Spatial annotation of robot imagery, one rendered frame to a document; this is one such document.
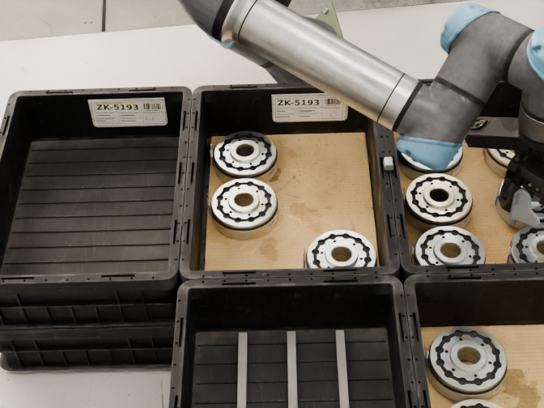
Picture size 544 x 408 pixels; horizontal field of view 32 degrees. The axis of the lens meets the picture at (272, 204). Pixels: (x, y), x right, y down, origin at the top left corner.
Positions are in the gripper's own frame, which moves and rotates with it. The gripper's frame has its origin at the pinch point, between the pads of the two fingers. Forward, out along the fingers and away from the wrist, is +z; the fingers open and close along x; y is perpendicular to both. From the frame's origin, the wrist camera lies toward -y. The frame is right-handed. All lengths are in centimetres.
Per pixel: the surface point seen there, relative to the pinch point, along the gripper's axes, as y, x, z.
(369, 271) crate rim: -4.8, -28.6, -10.7
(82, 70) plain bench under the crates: -93, -17, 14
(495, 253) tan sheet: 1.8, -8.2, 1.6
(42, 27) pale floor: -199, 23, 89
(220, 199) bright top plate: -34.2, -29.9, -3.6
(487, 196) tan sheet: -5.9, 0.6, 2.6
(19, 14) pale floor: -211, 22, 89
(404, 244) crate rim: -4.3, -21.8, -10.0
